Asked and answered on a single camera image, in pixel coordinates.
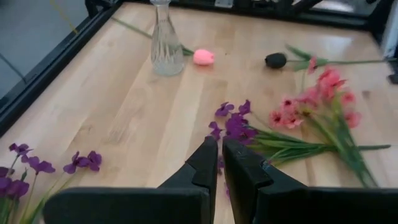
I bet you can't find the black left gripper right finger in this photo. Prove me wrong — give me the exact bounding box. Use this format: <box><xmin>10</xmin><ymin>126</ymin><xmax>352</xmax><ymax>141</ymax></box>
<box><xmin>221</xmin><ymin>138</ymin><xmax>398</xmax><ymax>224</ymax></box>

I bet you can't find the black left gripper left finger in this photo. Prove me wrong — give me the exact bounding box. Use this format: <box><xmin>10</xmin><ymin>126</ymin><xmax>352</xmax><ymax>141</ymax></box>
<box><xmin>42</xmin><ymin>136</ymin><xmax>218</xmax><ymax>224</ymax></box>

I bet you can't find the purple artificial flower bunch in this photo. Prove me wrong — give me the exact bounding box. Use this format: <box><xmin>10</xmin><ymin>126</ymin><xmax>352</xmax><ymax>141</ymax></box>
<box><xmin>0</xmin><ymin>142</ymin><xmax>103</xmax><ymax>224</ymax></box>
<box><xmin>205</xmin><ymin>99</ymin><xmax>392</xmax><ymax>167</ymax></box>

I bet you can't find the pink artificial flower bunch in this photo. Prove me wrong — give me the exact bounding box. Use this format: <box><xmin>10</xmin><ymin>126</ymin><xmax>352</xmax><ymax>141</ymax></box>
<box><xmin>268</xmin><ymin>55</ymin><xmax>379</xmax><ymax>189</ymax></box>

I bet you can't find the dark purple artificial tulip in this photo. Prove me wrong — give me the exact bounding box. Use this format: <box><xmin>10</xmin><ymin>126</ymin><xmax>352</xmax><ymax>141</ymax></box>
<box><xmin>264</xmin><ymin>44</ymin><xmax>398</xmax><ymax>72</ymax></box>

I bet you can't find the pink artificial tulip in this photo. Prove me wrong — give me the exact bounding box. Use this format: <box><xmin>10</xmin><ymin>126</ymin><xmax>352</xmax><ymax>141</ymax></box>
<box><xmin>110</xmin><ymin>16</ymin><xmax>216</xmax><ymax>67</ymax></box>

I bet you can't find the clear glass vase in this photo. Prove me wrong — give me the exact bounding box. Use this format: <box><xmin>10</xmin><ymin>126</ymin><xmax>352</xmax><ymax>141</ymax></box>
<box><xmin>149</xmin><ymin>0</ymin><xmax>186</xmax><ymax>77</ymax></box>

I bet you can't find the black aluminium table frame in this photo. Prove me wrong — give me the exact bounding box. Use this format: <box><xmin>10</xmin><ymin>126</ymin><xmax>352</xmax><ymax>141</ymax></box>
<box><xmin>0</xmin><ymin>0</ymin><xmax>398</xmax><ymax>137</ymax></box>

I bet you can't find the yellow hanging cable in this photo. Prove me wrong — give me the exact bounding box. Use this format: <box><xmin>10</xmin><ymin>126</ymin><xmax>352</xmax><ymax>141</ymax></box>
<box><xmin>49</xmin><ymin>0</ymin><xmax>79</xmax><ymax>35</ymax></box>

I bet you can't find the silver metal bracket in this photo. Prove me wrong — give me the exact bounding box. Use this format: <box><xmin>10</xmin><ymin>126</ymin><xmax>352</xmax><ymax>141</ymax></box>
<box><xmin>214</xmin><ymin>0</ymin><xmax>234</xmax><ymax>9</ymax></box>

